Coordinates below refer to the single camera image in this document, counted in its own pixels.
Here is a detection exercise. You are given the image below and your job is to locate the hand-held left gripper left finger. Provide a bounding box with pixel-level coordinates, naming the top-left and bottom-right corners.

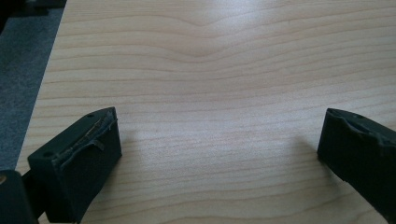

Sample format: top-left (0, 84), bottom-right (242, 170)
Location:
top-left (27, 106), bottom-right (123, 224)

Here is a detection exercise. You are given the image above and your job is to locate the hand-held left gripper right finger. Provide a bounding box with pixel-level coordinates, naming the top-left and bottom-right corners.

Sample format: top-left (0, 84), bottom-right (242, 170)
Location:
top-left (317, 107), bottom-right (396, 222)

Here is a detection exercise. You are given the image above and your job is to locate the dark stand base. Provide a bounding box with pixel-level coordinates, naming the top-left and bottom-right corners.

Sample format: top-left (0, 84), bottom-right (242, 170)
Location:
top-left (0, 0), bottom-right (68, 35)

